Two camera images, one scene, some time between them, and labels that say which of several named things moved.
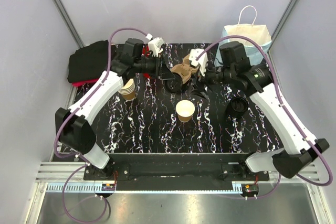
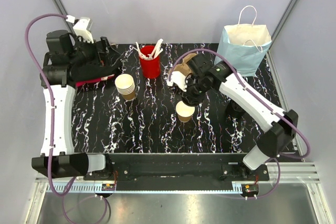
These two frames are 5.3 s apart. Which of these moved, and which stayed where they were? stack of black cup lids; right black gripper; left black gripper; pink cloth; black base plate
Moved: left black gripper; right black gripper
Stayed: black base plate; pink cloth; stack of black cup lids
